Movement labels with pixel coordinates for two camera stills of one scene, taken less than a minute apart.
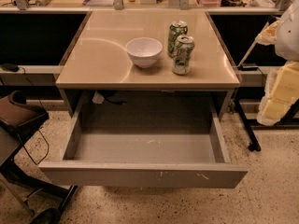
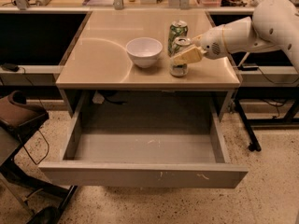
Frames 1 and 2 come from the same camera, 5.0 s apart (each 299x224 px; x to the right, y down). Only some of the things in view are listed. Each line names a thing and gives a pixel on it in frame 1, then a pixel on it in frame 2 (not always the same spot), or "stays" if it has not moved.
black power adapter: [11, 67] stays
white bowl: [144, 51] stays
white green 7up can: [182, 56] stays
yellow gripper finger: [281, 92] to [192, 54]
